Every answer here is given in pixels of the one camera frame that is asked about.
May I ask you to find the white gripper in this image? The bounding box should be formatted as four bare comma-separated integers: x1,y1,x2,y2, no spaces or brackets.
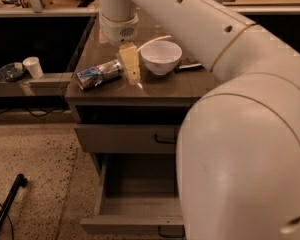
99,12,141,85

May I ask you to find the redbull can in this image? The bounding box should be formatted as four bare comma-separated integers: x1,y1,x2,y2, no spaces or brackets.
76,59,123,90

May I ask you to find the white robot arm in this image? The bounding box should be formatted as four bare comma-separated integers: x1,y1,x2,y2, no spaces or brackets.
100,0,300,240

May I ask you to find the grey drawer cabinet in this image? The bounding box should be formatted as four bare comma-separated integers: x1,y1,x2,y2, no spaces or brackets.
64,7,221,240

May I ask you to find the closed upper drawer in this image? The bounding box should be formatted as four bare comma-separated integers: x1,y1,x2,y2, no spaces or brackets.
75,124,178,154

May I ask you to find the open lower drawer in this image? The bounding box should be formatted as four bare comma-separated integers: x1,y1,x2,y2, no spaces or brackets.
81,154,185,239

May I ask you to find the white bowl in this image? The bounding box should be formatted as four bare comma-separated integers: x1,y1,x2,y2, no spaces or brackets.
140,40,182,76

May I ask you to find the black snack bar wrapper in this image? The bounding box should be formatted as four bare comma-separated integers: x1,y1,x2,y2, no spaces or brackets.
174,58,203,73

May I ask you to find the white paper cup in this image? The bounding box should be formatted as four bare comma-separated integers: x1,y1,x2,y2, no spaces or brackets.
23,57,43,79

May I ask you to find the dark round dish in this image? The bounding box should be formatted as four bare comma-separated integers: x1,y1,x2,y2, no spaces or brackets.
0,62,26,82

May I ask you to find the black floor stand leg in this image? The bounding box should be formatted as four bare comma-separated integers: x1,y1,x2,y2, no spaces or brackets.
0,174,27,230

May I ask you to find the black floor cable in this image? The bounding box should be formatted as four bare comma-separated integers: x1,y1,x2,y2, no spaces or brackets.
0,172,15,240

